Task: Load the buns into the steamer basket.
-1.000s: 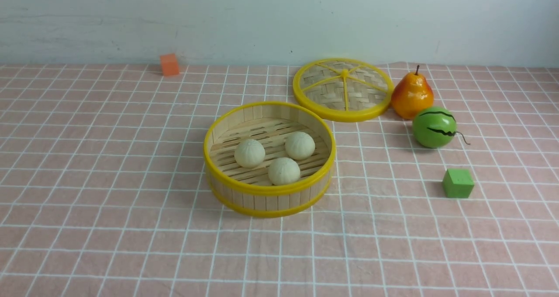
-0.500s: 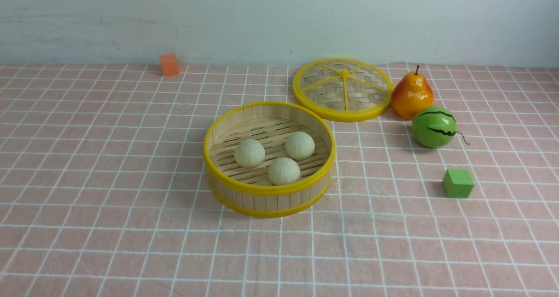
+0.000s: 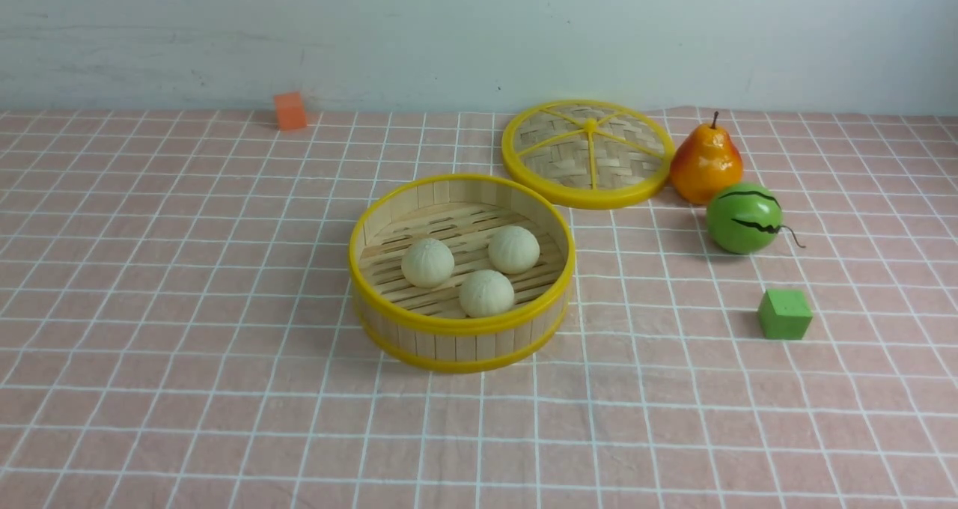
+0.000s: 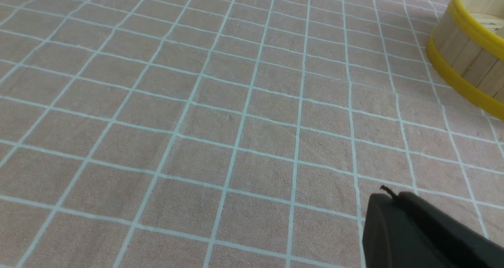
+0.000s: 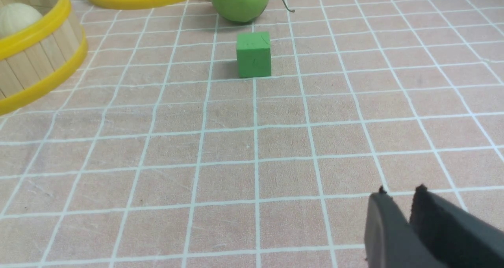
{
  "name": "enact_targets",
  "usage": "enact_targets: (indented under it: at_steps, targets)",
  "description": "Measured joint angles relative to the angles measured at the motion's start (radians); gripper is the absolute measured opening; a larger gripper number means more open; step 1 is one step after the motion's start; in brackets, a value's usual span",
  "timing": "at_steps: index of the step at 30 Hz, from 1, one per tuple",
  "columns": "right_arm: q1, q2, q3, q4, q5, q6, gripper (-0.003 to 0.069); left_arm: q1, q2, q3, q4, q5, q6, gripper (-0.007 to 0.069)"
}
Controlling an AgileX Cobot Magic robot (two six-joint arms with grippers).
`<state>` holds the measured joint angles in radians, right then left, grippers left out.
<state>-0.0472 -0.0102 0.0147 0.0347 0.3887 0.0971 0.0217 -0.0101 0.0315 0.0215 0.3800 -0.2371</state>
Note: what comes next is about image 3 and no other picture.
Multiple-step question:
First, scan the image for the white toy bun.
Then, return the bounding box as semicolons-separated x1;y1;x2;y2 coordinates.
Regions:
488;225;540;275
401;237;455;290
459;269;516;318

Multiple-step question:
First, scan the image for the bamboo steamer tray yellow rim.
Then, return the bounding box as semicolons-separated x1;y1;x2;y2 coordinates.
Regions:
348;174;576;373

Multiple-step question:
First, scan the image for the woven bamboo steamer lid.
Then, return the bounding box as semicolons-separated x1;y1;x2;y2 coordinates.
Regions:
501;100;675;211

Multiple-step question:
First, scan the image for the orange foam cube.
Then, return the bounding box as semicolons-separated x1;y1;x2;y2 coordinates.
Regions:
273;91;308;131

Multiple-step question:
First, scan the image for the orange toy pear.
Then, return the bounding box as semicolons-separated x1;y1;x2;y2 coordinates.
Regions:
668;111;745;206

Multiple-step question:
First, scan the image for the green toy watermelon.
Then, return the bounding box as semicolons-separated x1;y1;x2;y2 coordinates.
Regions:
706;182;805;255

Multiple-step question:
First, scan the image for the pink checkered tablecloth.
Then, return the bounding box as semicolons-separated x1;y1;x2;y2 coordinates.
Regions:
1;110;957;508

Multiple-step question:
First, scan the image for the green foam cube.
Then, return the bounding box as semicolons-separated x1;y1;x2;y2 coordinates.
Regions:
757;288;814;341

